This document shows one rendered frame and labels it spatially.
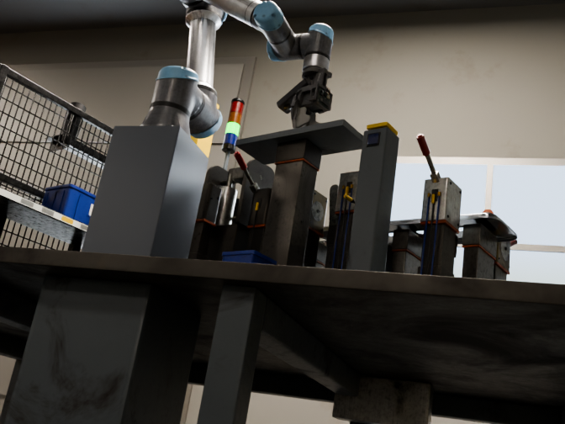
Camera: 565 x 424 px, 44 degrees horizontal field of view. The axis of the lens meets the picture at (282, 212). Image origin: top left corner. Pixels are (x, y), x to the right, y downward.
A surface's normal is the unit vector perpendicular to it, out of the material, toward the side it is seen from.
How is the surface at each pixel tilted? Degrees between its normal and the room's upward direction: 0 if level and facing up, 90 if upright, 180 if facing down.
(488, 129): 90
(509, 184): 90
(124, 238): 90
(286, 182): 90
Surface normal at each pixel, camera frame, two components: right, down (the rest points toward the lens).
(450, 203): 0.80, -0.08
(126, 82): -0.29, -0.37
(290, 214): -0.59, -0.36
